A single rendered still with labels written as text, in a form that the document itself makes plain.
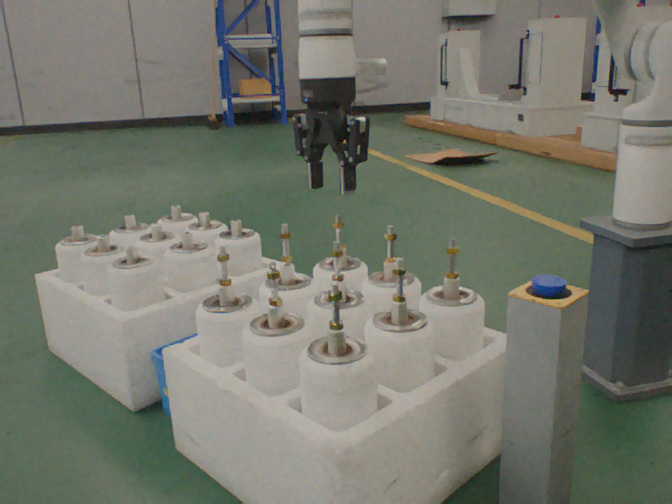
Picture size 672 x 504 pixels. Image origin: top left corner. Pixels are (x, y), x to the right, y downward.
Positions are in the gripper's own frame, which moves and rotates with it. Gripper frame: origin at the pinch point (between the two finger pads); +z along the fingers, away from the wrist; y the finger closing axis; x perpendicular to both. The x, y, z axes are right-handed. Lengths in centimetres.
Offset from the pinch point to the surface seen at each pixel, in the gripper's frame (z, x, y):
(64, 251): 19, -20, -63
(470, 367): 24.9, 8.4, 18.5
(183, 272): 21.5, -5.1, -39.4
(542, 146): 35, 280, -138
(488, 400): 31.5, 12.4, 18.8
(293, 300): 19.2, -2.3, -7.6
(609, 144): 29, 266, -90
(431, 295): 17.5, 11.0, 9.0
